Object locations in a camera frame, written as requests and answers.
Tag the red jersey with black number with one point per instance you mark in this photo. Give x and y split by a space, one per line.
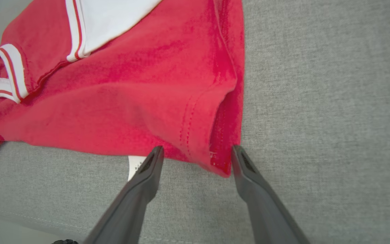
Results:
113 101

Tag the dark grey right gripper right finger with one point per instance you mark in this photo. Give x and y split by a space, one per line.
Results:
266 210

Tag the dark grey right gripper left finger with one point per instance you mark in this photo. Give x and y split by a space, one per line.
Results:
130 206

